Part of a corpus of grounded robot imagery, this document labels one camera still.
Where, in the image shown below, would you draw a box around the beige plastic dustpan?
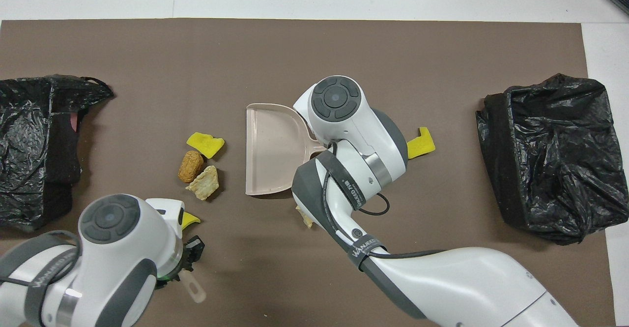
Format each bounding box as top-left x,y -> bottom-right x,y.
245,103 -> 327,196

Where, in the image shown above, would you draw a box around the black bagged bin pink patch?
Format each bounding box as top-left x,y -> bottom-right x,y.
0,74 -> 115,233

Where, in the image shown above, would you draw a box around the pale beige lumpy toy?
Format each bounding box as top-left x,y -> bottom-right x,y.
185,165 -> 220,201

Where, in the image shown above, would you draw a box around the beige ridged pastry toy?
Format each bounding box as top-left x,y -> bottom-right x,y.
295,206 -> 314,229

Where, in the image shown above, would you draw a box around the yellow notched sponge block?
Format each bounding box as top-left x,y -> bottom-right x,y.
406,127 -> 436,159

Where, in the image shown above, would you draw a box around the brown oval bread toy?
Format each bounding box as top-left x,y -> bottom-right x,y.
178,150 -> 204,183

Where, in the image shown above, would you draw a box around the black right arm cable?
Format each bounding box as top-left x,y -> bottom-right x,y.
322,140 -> 443,261

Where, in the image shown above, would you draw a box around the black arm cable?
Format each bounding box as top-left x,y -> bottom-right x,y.
0,229 -> 82,288
322,140 -> 443,261

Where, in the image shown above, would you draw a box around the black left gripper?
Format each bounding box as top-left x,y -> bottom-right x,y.
183,235 -> 205,272

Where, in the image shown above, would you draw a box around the large yellow sponge chunk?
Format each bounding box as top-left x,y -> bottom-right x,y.
186,131 -> 226,159

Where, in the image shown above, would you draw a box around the brown table mat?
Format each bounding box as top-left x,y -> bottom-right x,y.
0,18 -> 616,327

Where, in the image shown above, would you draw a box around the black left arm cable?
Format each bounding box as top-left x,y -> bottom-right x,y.
0,229 -> 82,288

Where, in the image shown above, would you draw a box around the beige brush black bristles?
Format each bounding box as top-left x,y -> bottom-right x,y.
178,270 -> 207,303

